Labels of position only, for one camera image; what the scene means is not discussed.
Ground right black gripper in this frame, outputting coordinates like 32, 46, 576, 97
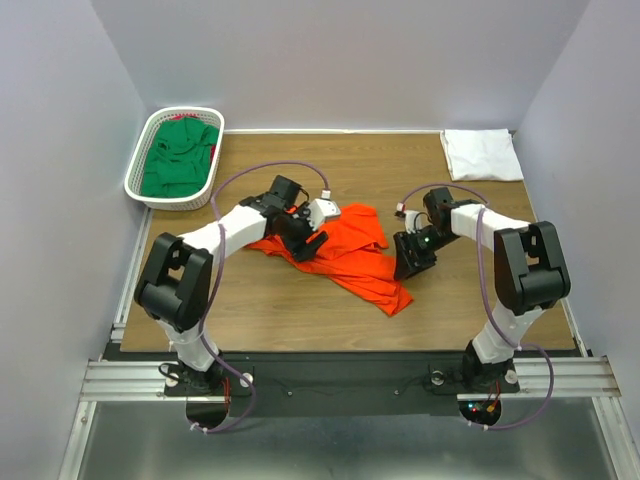
392, 225, 459, 281

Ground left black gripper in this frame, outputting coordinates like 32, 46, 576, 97
279, 201, 328, 263

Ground orange t shirt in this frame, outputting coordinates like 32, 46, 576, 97
249, 203, 413, 316

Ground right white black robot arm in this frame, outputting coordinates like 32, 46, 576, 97
393, 184, 571, 391

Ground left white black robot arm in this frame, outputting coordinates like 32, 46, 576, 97
134, 175, 341, 394

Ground folded white t shirt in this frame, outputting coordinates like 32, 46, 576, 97
440, 129, 524, 182

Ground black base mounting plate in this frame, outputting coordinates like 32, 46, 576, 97
159, 351, 519, 427

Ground white plastic laundry basket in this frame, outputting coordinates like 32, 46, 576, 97
124, 106, 225, 211

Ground green t shirt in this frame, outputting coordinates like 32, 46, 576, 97
140, 116, 220, 198

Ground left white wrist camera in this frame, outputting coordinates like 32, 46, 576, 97
308, 198, 341, 230

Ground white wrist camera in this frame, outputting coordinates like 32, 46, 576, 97
308, 198, 341, 230
395, 202, 423, 234

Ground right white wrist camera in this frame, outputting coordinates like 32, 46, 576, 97
395, 202, 423, 234

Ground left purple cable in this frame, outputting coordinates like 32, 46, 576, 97
187, 160, 332, 435

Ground purple cable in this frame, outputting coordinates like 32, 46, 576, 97
397, 182, 555, 432
187, 160, 332, 435

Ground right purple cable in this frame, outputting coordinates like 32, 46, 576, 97
397, 182, 555, 432

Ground aluminium frame rail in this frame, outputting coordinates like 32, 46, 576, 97
57, 207, 629, 480

